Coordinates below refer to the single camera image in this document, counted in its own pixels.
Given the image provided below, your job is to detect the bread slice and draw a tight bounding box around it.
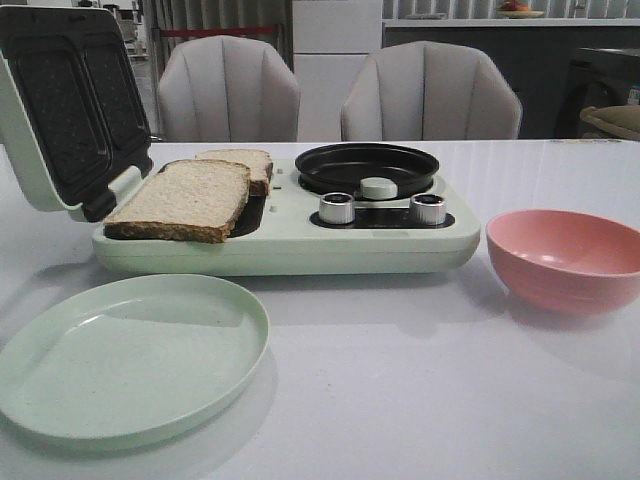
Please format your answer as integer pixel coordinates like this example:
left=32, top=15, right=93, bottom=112
left=103, top=160, right=250, bottom=244
left=195, top=149, right=273, bottom=196

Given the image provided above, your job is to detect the pink plastic bowl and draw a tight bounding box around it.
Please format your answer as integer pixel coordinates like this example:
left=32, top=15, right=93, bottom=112
left=486, top=209, right=639, bottom=315

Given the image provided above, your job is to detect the mint green sandwich maker lid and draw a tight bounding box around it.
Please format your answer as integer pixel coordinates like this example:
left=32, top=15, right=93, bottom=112
left=1, top=5, right=153, bottom=222

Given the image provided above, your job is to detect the mint green breakfast maker base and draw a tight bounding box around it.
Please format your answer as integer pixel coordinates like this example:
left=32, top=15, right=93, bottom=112
left=92, top=158, right=481, bottom=276

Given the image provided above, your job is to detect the left silver control knob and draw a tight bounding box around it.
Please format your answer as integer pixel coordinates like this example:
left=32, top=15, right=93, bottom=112
left=318, top=192, right=355, bottom=225

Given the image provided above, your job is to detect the silver control knob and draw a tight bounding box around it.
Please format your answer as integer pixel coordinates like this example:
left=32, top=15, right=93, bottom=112
left=409, top=193, right=447, bottom=226
left=318, top=192, right=355, bottom=225

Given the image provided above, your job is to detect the black round frying pan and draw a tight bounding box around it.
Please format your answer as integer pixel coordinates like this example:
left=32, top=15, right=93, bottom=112
left=295, top=143, right=440, bottom=199

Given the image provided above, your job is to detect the right silver control knob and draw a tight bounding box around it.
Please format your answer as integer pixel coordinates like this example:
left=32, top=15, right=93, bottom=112
left=409, top=193, right=447, bottom=226

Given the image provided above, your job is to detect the right grey upholstered chair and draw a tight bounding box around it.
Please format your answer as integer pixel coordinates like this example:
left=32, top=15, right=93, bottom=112
left=340, top=41, right=522, bottom=141

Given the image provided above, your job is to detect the grey upholstered chair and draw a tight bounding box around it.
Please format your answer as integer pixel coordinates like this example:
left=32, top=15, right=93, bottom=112
left=340, top=41, right=522, bottom=141
left=157, top=36, right=300, bottom=143

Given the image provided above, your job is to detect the left grey upholstered chair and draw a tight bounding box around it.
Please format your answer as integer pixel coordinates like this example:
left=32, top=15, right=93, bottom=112
left=157, top=36, right=300, bottom=143

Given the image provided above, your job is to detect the white drawer cabinet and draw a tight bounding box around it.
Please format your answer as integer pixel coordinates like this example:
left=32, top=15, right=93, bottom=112
left=292, top=1, right=383, bottom=142

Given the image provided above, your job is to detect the mint green round plate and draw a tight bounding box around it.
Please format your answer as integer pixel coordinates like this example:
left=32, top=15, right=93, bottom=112
left=1, top=274, right=269, bottom=451

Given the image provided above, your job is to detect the red barrier belt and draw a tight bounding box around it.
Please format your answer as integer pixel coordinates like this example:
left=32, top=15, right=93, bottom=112
left=157, top=24, right=280, bottom=38

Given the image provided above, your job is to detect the dark grey sideboard counter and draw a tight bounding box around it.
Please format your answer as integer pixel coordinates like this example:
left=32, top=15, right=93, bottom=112
left=382, top=18, right=639, bottom=139

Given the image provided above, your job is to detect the fruit plate on counter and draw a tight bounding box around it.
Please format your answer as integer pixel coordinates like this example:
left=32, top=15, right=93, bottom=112
left=496, top=0, right=545, bottom=19

